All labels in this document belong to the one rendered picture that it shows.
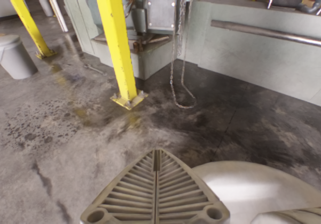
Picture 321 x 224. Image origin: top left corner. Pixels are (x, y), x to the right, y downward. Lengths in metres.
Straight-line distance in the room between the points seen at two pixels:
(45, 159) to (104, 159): 0.36
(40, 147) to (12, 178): 0.20
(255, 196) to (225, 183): 0.11
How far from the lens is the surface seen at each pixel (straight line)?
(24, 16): 2.49
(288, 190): 0.54
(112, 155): 0.90
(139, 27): 1.24
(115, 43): 0.95
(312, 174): 1.15
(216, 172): 0.46
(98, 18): 1.50
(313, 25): 1.47
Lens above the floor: 0.76
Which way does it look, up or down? 45 degrees down
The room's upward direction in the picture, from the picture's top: 1 degrees counter-clockwise
